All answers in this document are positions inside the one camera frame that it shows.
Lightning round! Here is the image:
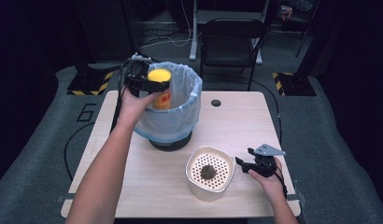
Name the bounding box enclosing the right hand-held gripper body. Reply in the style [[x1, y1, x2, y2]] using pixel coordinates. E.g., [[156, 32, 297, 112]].
[[249, 143, 287, 178]]

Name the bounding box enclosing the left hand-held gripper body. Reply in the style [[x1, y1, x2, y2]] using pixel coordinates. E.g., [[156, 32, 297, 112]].
[[123, 52, 152, 95]]

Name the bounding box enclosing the plastic drink cup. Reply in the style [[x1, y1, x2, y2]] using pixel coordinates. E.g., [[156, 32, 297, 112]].
[[147, 68, 174, 111]]

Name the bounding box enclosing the trash bin with blue bag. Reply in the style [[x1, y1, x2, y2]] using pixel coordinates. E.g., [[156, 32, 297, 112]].
[[134, 61, 204, 144]]

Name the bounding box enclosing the beige strainer container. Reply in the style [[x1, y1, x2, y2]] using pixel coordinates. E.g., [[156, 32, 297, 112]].
[[185, 145, 236, 203]]

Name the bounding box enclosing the black trash bin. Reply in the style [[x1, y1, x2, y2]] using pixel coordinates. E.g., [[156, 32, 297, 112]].
[[149, 132, 193, 152]]

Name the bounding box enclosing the person's right hand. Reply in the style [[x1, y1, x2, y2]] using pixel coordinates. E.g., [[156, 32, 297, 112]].
[[248, 157, 287, 200]]

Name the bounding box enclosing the person's left hand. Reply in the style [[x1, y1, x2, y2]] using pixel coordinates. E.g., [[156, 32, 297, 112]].
[[118, 89, 159, 127]]

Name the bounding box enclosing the dark tea dregs clump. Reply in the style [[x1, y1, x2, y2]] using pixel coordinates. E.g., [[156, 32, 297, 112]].
[[199, 164, 218, 181]]

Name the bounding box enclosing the black striped stand base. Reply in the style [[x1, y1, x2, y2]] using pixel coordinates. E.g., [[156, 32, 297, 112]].
[[66, 71, 114, 96], [272, 72, 318, 97]]

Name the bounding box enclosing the black folding chair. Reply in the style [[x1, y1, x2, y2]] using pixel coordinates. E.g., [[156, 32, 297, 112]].
[[199, 18, 265, 91]]

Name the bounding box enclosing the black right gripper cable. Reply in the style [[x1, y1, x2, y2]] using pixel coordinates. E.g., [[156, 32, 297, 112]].
[[267, 161, 289, 199]]

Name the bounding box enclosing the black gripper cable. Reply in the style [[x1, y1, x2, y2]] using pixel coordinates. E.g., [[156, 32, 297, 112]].
[[64, 59, 132, 182], [267, 161, 289, 199]]

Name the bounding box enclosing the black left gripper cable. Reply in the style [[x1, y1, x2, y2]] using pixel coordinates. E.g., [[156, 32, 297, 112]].
[[64, 59, 132, 182]]

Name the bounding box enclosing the white floor cable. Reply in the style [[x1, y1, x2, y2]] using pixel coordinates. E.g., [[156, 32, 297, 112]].
[[139, 0, 193, 49]]

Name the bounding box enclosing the grey table bracket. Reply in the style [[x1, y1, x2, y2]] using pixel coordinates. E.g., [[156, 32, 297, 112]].
[[287, 180, 306, 208], [56, 193, 76, 203]]

